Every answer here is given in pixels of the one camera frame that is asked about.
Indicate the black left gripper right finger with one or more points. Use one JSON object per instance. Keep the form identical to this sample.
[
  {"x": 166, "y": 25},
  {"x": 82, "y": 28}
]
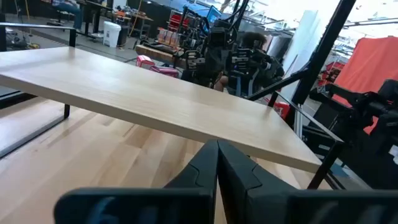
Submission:
[{"x": 239, "y": 186}]

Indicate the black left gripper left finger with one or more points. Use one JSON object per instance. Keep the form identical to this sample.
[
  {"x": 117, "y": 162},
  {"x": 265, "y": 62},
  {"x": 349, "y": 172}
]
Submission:
[{"x": 203, "y": 168}]

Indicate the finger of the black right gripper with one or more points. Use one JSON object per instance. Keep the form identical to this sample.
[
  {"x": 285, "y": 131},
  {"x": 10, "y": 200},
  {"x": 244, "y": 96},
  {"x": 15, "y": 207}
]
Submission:
[
  {"x": 354, "y": 115},
  {"x": 339, "y": 93}
]

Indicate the black background robot arm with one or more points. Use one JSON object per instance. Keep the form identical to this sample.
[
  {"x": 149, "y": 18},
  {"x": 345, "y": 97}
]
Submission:
[{"x": 217, "y": 40}]

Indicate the background cereal box row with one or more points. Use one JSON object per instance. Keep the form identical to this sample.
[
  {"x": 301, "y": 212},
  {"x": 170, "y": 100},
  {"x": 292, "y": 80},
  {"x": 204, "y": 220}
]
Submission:
[{"x": 168, "y": 37}]

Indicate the orange cloth backdrop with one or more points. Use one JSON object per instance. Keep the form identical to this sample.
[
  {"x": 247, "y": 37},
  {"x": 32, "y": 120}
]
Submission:
[{"x": 370, "y": 62}]

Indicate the red box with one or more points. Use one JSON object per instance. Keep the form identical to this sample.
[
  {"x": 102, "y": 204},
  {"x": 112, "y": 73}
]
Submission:
[{"x": 281, "y": 109}]

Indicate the white panel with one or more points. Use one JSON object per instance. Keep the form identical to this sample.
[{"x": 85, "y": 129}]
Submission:
[{"x": 303, "y": 40}]

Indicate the pink box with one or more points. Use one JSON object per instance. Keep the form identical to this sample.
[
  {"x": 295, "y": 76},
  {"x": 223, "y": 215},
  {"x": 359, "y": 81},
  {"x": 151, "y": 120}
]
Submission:
[
  {"x": 166, "y": 71},
  {"x": 144, "y": 61}
]

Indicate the wooden bench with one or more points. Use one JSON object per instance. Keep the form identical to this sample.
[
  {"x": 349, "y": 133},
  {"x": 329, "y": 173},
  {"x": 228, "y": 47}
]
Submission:
[{"x": 155, "y": 53}]

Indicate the blue monitor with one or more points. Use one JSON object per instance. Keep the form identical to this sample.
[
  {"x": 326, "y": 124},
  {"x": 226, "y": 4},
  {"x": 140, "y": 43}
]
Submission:
[{"x": 214, "y": 15}]

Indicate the red rack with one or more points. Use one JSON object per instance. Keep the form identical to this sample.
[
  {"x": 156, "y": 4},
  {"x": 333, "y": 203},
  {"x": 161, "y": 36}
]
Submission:
[{"x": 177, "y": 21}]

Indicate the black trash bin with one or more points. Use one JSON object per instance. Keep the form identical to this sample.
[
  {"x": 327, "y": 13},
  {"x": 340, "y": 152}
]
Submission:
[{"x": 124, "y": 35}]

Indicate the white trash bin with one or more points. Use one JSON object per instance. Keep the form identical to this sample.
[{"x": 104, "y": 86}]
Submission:
[{"x": 111, "y": 34}]

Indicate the wooden table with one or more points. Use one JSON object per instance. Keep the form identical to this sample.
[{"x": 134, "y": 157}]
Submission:
[{"x": 136, "y": 17}]

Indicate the black table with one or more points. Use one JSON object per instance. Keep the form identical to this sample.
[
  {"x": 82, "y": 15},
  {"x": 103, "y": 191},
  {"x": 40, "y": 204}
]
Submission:
[{"x": 93, "y": 6}]

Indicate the black rig frame strut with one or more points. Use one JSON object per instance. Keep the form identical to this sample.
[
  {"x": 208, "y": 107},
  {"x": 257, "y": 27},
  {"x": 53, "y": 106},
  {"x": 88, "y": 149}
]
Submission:
[{"x": 326, "y": 43}]

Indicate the wooden shelf black metal frame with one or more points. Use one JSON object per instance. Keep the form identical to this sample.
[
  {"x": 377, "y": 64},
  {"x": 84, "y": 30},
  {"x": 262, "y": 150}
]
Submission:
[{"x": 140, "y": 93}]

